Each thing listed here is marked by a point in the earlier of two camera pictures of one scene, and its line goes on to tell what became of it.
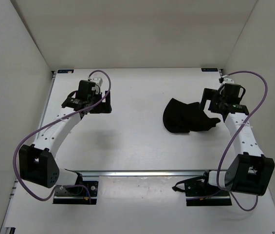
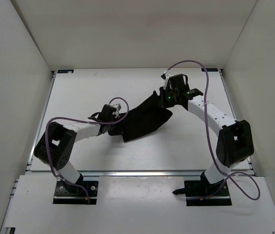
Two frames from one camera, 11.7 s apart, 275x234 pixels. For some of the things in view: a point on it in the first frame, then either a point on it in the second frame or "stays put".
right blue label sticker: (210, 69) stays put
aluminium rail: (144, 173) stays put
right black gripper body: (216, 102) → (168, 99)
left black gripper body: (96, 96) → (116, 118)
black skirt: (180, 117) → (148, 115)
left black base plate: (77, 195) stays put
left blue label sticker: (65, 71) stays put
